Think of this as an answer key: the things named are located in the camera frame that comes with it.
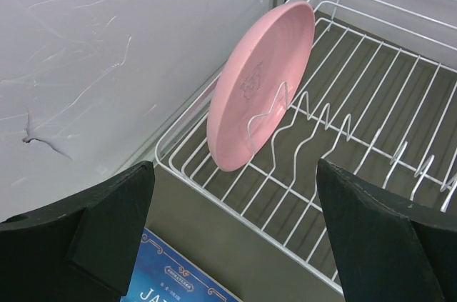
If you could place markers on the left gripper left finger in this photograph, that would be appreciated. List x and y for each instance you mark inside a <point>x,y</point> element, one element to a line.
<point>81,248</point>

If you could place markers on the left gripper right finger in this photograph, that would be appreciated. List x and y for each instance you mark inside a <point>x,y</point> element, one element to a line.
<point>386,247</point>

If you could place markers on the pink plate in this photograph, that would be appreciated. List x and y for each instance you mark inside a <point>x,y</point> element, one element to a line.
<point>257,83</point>

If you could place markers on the blue sunset cover book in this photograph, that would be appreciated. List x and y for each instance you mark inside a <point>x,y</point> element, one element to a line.
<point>162,274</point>

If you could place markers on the white wire dish rack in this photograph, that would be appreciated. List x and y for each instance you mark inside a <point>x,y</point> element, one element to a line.
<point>378,98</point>

